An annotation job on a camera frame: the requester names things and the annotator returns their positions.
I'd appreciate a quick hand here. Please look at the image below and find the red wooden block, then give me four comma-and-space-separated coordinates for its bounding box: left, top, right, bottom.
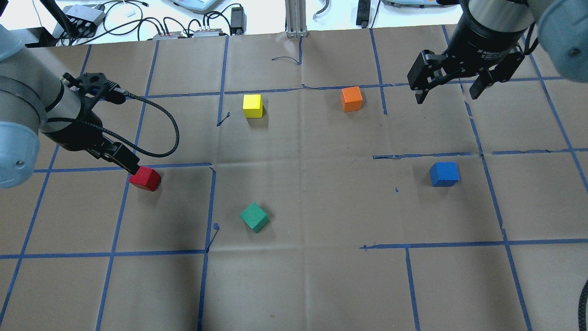
128, 166, 162, 191

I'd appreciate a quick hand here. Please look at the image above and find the brown paper table cover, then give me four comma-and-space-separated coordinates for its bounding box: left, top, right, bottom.
1, 26, 588, 331

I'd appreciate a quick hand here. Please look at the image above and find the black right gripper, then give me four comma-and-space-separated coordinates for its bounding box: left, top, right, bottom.
407, 45, 525, 104

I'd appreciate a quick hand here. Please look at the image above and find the aluminium frame post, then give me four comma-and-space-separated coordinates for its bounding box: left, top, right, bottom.
285, 0, 308, 39

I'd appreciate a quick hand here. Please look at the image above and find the orange wooden block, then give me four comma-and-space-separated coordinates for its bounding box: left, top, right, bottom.
340, 86, 363, 113

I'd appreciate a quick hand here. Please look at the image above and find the black power adapter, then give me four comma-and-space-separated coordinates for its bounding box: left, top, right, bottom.
229, 6, 246, 35

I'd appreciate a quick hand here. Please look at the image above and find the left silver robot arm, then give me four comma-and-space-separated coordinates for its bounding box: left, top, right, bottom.
0, 28, 140, 188

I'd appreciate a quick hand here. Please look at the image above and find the green wooden block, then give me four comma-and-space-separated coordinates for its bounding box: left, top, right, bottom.
239, 202, 270, 233

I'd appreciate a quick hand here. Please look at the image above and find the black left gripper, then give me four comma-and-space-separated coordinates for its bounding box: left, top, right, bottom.
44, 73, 140, 175

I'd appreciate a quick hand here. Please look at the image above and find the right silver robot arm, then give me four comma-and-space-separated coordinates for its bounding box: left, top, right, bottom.
407, 0, 588, 103

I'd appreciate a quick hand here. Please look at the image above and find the yellow wooden block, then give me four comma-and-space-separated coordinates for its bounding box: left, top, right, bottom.
242, 94, 264, 119

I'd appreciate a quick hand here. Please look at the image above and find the blue wooden block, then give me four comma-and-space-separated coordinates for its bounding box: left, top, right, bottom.
429, 161, 461, 187

